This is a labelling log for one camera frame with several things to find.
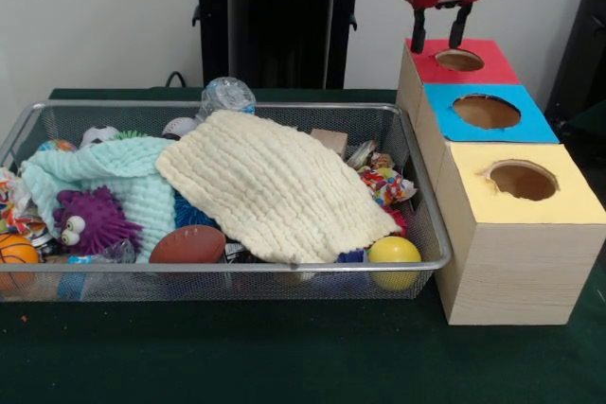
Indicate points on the clear plastic bottle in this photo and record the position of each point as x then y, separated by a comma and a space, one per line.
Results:
227, 96

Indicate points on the wooden box with three holes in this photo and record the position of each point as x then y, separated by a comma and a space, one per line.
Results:
521, 271

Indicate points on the clear mesh bin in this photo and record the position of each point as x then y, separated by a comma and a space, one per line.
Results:
237, 283

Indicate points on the black furniture piece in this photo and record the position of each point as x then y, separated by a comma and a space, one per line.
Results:
582, 68

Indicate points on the small wooden block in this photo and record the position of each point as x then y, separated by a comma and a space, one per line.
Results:
329, 140

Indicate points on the cream waffle cloth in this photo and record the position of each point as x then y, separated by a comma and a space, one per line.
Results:
274, 186

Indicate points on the yellow ball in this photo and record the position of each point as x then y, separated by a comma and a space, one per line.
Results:
394, 257

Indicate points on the white toy baseball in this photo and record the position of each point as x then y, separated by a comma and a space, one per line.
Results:
179, 127

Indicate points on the brown toy football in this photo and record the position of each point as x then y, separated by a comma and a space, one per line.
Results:
188, 245

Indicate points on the mint green waffle cloth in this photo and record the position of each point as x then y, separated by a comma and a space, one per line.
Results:
132, 163

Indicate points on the black and white soccer ball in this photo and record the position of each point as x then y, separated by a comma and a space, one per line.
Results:
98, 135

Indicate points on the dark green table cloth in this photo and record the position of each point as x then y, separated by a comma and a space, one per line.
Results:
237, 356

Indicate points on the purple spiky monster toy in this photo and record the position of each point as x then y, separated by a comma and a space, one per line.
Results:
97, 219

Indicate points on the orange toy basketball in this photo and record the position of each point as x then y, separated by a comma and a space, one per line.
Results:
16, 252

